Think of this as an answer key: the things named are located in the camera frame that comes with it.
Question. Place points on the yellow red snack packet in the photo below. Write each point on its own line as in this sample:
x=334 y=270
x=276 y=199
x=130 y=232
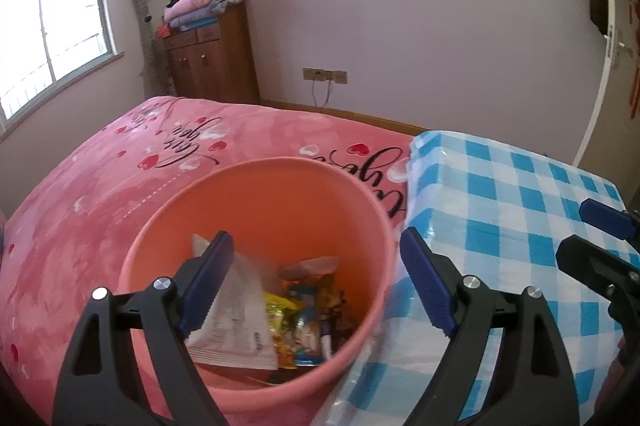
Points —
x=280 y=311

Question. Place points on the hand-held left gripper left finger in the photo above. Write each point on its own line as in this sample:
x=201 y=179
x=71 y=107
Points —
x=207 y=286

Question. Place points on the blue checkered tablecloth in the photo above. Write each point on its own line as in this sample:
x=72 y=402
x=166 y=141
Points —
x=500 y=206

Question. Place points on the pink heart print blanket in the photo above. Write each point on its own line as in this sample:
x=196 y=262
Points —
x=75 y=231

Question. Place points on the white door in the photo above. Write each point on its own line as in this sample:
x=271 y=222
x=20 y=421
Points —
x=625 y=71

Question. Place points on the window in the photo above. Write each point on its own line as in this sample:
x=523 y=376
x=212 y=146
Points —
x=60 y=31

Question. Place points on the brown wooden cabinet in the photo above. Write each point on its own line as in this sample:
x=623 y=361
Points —
x=215 y=61

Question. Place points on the wall socket strip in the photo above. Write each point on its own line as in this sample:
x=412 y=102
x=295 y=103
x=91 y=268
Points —
x=325 y=76

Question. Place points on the blue tissue pack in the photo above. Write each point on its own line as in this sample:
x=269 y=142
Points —
x=302 y=293

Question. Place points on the red door decoration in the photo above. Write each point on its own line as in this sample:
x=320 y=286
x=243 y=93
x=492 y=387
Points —
x=635 y=96

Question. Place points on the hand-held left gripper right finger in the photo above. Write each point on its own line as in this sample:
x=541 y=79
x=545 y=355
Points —
x=425 y=281

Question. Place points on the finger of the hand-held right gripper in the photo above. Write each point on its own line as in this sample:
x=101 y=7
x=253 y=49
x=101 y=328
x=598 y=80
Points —
x=600 y=211
x=580 y=256

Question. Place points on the orange printed packet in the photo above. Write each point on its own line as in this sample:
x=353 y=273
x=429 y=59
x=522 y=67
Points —
x=327 y=288

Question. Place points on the pink plastic bucket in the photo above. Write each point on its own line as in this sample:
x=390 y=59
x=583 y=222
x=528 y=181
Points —
x=275 y=206

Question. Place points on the grey checked curtain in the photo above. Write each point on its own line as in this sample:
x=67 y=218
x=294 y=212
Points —
x=142 y=6

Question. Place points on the pile of folded clothes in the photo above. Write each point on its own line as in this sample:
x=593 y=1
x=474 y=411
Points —
x=200 y=3

